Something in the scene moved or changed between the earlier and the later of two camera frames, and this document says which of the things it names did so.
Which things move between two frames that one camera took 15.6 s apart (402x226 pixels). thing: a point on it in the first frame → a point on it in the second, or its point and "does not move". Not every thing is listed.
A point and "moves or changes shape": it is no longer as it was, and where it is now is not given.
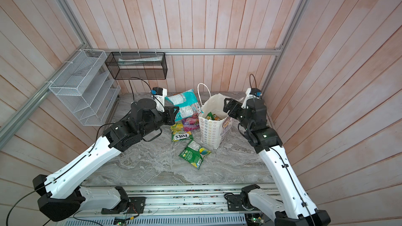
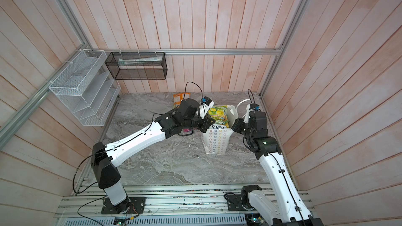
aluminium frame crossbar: [182, 49] does not move
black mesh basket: [140, 65] does not move
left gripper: [171, 114] → [207, 123]
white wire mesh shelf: [85, 88] does not move
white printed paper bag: [215, 126] moves or changes shape
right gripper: [235, 104] → [239, 123]
